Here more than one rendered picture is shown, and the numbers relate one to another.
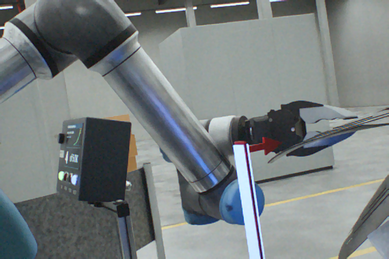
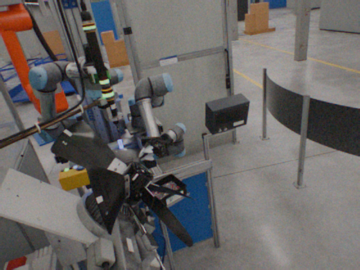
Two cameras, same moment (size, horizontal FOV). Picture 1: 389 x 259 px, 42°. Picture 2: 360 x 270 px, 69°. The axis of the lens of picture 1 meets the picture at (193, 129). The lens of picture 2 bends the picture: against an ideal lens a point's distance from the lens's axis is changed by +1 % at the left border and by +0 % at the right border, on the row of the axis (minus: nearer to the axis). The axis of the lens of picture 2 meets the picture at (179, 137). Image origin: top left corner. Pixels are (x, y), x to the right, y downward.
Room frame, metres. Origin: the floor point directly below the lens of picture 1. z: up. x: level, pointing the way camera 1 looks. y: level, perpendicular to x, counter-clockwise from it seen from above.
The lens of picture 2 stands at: (1.22, -1.33, 1.84)
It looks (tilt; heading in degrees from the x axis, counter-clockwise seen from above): 27 degrees down; 101
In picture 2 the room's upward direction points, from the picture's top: 9 degrees counter-clockwise
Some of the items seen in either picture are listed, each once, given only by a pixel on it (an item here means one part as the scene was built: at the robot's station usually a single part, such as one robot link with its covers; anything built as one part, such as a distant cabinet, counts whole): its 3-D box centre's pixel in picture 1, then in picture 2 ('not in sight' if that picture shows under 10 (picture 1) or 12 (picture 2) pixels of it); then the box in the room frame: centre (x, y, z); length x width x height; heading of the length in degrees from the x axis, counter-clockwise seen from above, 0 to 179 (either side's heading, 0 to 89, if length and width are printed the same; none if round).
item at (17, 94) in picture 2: not in sight; (26, 80); (-4.03, 5.35, 0.49); 1.27 x 0.88 x 0.98; 105
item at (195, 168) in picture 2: not in sight; (148, 183); (0.72, 0.00, 0.82); 0.90 x 0.04 x 0.08; 26
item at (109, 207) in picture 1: (107, 204); (218, 132); (1.20, 0.23, 1.04); 0.24 x 0.03 x 0.03; 26
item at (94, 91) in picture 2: not in sight; (95, 84); (0.63, -0.13, 1.54); 0.11 x 0.08 x 0.11; 62
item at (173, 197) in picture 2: not in sight; (164, 191); (0.85, -0.12, 0.85); 0.22 x 0.17 x 0.07; 40
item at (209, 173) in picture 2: not in sight; (213, 210); (1.11, 0.19, 0.39); 0.04 x 0.04 x 0.78; 26
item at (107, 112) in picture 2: not in sight; (110, 107); (0.78, -0.38, 1.50); 0.09 x 0.07 x 0.10; 61
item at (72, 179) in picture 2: not in sight; (76, 177); (0.36, -0.17, 1.02); 0.16 x 0.10 x 0.11; 26
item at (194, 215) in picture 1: (204, 193); (175, 147); (0.94, 0.00, 1.08); 0.11 x 0.08 x 0.11; 24
